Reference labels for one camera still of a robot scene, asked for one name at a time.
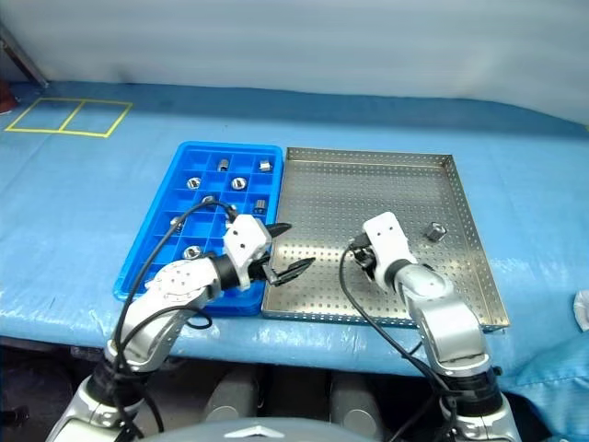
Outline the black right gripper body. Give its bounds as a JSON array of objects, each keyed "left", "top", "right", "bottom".
[{"left": 350, "top": 233, "right": 381, "bottom": 281}]

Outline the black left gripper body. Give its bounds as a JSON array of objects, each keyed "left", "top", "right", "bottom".
[{"left": 250, "top": 251, "right": 280, "bottom": 285}]

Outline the blue compartment tray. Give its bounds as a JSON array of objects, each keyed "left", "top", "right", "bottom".
[{"left": 112, "top": 141, "right": 283, "bottom": 317}]

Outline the perforated metal tray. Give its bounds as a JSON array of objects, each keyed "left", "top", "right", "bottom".
[{"left": 260, "top": 146, "right": 511, "bottom": 332}]

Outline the grey rounded shape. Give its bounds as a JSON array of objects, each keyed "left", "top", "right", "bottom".
[
  {"left": 204, "top": 367, "right": 259, "bottom": 425},
  {"left": 329, "top": 372, "right": 383, "bottom": 434}
]

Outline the grey robot chest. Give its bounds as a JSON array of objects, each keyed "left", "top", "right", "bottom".
[{"left": 197, "top": 416, "right": 387, "bottom": 442}]

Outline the blue tarp table cover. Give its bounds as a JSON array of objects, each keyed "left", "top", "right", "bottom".
[{"left": 0, "top": 80, "right": 589, "bottom": 383}]

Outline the white crumpled cloth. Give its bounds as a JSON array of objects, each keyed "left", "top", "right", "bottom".
[{"left": 572, "top": 288, "right": 589, "bottom": 332}]

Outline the yellow tape marking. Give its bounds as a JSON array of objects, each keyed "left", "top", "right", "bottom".
[{"left": 4, "top": 97, "right": 134, "bottom": 139}]

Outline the light blue fabric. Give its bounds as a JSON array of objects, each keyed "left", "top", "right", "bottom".
[{"left": 499, "top": 329, "right": 589, "bottom": 442}]

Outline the grey metal pole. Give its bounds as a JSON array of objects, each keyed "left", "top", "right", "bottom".
[{"left": 0, "top": 20, "right": 51, "bottom": 89}]

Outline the dark red object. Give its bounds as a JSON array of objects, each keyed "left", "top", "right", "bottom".
[{"left": 0, "top": 81, "right": 17, "bottom": 115}]

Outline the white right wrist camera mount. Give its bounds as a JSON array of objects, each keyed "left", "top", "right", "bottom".
[{"left": 361, "top": 212, "right": 419, "bottom": 294}]

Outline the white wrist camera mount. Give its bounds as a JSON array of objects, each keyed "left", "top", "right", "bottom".
[
  {"left": 361, "top": 212, "right": 419, "bottom": 294},
  {"left": 223, "top": 215, "right": 272, "bottom": 290}
]

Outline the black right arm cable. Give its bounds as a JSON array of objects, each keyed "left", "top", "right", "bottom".
[{"left": 339, "top": 237, "right": 461, "bottom": 442}]

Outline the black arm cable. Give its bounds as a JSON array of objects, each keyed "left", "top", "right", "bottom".
[
  {"left": 339, "top": 237, "right": 461, "bottom": 442},
  {"left": 108, "top": 201, "right": 238, "bottom": 442}
]

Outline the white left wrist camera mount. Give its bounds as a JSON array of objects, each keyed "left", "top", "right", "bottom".
[{"left": 223, "top": 215, "right": 272, "bottom": 290}]

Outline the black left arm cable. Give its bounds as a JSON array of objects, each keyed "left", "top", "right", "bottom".
[{"left": 108, "top": 201, "right": 238, "bottom": 442}]

